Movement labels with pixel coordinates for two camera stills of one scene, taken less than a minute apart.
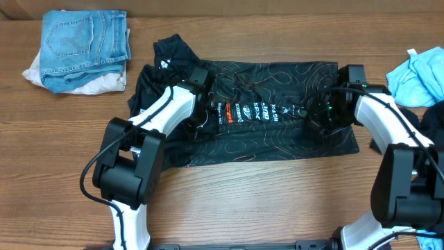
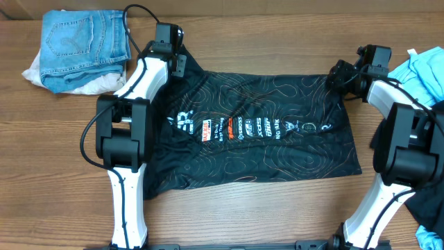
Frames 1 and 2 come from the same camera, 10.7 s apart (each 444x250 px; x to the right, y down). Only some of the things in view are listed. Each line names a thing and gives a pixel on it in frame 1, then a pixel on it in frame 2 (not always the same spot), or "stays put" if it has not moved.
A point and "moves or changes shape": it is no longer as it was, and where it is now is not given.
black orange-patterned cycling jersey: x=259 y=110 moves or changes shape
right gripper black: x=313 y=122 to x=334 y=78
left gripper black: x=212 y=124 to x=181 y=64
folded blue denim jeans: x=76 y=45 stays put
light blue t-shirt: x=419 y=82 stays put
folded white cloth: x=33 y=72 stays put
